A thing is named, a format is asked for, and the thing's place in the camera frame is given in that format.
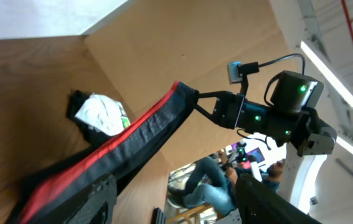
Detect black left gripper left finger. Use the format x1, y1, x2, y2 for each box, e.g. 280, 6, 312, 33
36, 174, 117, 224

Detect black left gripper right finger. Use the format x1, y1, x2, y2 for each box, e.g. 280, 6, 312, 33
235, 174, 320, 224

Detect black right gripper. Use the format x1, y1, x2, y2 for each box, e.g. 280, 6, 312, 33
194, 91, 245, 129

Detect black pants with red waistband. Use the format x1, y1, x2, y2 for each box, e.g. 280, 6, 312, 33
7, 82, 199, 224

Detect seated person in jeans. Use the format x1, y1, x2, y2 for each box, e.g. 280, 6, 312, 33
167, 148, 286, 217

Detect black and white garment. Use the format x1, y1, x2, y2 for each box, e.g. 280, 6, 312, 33
66, 90, 131, 147

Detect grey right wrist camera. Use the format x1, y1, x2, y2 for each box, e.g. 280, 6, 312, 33
227, 61, 242, 84

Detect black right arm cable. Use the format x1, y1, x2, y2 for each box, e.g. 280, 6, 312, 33
237, 53, 306, 151

